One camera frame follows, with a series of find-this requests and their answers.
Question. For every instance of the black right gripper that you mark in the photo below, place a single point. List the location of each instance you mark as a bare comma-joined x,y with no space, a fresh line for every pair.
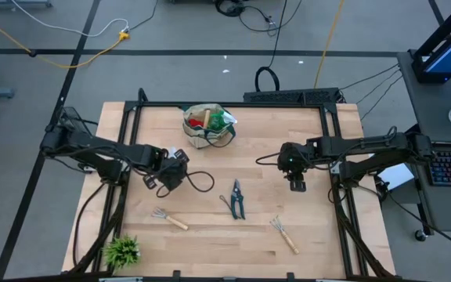
296,182

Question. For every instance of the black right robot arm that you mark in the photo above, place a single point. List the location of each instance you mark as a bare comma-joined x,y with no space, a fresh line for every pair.
366,150

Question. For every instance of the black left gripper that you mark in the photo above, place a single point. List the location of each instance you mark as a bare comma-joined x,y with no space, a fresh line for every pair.
170,172

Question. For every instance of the grey computer cart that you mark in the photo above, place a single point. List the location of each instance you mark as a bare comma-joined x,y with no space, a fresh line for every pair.
425,102

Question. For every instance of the small artificial green plant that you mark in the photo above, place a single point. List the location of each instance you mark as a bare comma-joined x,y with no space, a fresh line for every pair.
121,252

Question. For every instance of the black cart caster wheel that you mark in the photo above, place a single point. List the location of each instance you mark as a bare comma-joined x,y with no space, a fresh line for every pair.
420,235

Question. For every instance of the black power strip box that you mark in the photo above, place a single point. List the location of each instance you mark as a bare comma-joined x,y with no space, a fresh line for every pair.
288,96

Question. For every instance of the black aluminium rig frame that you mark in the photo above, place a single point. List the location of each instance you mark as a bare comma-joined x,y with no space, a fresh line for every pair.
159,103

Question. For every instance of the beige green-trimmed gardening bag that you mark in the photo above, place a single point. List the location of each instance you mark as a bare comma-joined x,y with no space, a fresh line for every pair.
198,139

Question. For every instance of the white paper sheet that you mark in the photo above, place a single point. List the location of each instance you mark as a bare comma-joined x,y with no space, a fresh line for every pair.
397,176

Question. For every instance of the red fabric item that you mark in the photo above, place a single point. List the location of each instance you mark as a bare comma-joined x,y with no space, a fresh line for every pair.
195,122

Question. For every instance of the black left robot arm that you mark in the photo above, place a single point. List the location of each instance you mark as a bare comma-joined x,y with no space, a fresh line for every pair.
92,149

